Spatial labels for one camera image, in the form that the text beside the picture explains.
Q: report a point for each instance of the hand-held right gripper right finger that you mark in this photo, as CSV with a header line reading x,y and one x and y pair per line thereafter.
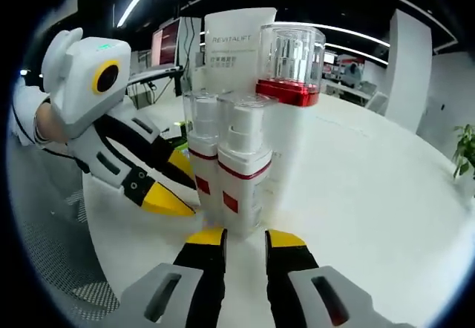
x,y
323,302

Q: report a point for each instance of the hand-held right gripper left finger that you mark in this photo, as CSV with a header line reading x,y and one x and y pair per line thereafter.
x,y
178,298

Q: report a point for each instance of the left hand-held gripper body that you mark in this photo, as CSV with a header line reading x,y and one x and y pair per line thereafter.
x,y
81,90

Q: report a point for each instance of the small white skincare pump bottle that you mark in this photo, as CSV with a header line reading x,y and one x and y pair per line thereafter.
x,y
202,146
241,179

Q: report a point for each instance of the white skincare tube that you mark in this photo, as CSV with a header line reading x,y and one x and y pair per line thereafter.
x,y
230,57

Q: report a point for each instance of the red collar skincare bottle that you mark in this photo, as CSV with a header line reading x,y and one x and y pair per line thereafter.
x,y
285,94

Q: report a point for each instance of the grey monitor stand desk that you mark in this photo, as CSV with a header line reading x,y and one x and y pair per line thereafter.
x,y
159,71

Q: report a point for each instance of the grey mesh office chair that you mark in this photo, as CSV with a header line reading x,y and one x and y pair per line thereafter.
x,y
55,250

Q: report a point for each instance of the small background monitor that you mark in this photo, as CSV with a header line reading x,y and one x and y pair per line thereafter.
x,y
330,59

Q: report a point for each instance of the row of white office desks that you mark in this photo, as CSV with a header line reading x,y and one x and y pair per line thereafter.
x,y
345,92

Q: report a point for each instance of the green potted plant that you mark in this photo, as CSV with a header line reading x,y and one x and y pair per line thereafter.
x,y
464,150

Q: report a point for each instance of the white office chair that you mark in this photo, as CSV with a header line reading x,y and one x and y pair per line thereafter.
x,y
378,101

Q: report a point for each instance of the long thin ceiling light strip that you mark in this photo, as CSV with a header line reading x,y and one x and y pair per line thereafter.
x,y
356,34
356,52

